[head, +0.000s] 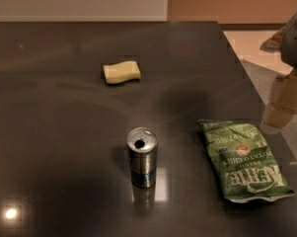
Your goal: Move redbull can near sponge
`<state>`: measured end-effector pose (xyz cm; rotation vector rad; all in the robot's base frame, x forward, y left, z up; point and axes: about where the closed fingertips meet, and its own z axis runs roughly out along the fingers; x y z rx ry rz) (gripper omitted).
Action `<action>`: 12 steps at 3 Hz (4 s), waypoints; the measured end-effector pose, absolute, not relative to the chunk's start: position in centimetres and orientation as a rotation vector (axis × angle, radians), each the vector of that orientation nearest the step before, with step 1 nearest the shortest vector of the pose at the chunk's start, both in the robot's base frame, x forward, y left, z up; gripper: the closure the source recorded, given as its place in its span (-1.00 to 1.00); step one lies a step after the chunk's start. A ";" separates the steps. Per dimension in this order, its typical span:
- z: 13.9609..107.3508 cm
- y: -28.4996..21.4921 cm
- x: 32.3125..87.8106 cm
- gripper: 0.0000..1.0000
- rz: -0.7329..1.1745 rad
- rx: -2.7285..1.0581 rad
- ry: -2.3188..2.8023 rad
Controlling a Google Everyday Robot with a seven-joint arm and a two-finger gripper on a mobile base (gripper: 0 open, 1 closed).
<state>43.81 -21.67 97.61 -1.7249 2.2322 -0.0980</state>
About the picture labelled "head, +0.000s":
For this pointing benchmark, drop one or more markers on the green potato chips bag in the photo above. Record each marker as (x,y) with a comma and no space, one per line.
(243,162)

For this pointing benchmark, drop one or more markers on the yellow sponge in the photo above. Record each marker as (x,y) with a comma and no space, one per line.
(122,72)

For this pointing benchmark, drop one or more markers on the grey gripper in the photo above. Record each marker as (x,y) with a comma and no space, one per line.
(295,44)

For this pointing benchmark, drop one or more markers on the silver redbull can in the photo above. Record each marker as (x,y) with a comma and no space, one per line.
(142,146)

